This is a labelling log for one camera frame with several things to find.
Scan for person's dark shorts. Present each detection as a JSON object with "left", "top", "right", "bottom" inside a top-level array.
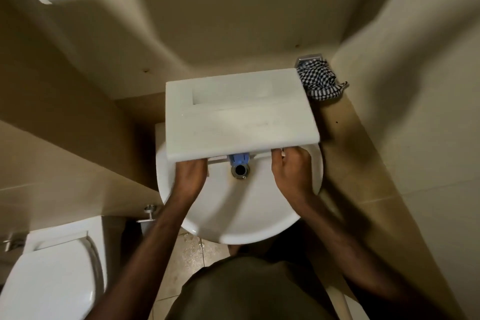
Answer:
[{"left": 164, "top": 244, "right": 338, "bottom": 320}]

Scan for chrome toilet paper holder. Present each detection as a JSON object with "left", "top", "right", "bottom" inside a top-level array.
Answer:
[{"left": 135, "top": 203, "right": 161, "bottom": 235}]

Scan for black white checkered cloth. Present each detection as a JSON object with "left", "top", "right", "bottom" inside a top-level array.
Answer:
[{"left": 297, "top": 60, "right": 350, "bottom": 103}]

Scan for person's left forearm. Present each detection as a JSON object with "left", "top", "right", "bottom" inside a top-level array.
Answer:
[{"left": 84, "top": 192, "right": 200, "bottom": 320}]

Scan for person's left hand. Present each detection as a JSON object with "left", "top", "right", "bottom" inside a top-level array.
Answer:
[{"left": 173, "top": 158, "right": 209, "bottom": 201}]

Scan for white detergent drawer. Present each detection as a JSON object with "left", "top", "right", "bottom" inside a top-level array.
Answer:
[{"left": 164, "top": 67, "right": 322, "bottom": 165}]

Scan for person's right hand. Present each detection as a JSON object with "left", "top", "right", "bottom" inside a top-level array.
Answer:
[{"left": 271, "top": 146, "right": 314, "bottom": 204}]

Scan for white toilet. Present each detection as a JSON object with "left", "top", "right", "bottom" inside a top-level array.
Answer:
[{"left": 0, "top": 215, "right": 110, "bottom": 320}]

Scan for white ceramic sink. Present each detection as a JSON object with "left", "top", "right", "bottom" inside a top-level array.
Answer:
[{"left": 155, "top": 122, "right": 324, "bottom": 246}]

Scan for chrome soap dish holder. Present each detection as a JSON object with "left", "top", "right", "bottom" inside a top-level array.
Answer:
[{"left": 295, "top": 53, "right": 324, "bottom": 69}]

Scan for person's right forearm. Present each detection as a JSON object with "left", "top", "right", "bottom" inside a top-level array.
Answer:
[{"left": 292, "top": 192, "right": 451, "bottom": 320}]

